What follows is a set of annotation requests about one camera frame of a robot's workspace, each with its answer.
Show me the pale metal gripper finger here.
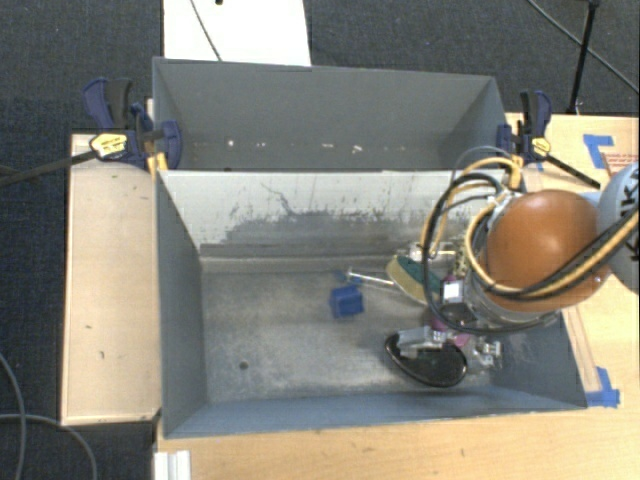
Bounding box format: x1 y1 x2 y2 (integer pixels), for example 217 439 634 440
466 339 504 372
398 325 448 361

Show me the black oval case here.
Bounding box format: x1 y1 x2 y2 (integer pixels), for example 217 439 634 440
383 332 469 389

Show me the green and yellow sponge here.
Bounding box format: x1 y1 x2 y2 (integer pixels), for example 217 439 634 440
384 253 445 305

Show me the blue cube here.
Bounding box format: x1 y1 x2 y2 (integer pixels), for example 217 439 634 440
328 285 365 320

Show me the grey metal bin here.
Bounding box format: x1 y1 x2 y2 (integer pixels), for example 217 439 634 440
151 56 590 440

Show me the pale wood board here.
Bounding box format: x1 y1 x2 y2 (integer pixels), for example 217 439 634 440
59 132 162 427

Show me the blue-handled metal tool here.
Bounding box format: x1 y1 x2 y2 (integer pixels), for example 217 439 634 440
333 266 396 288

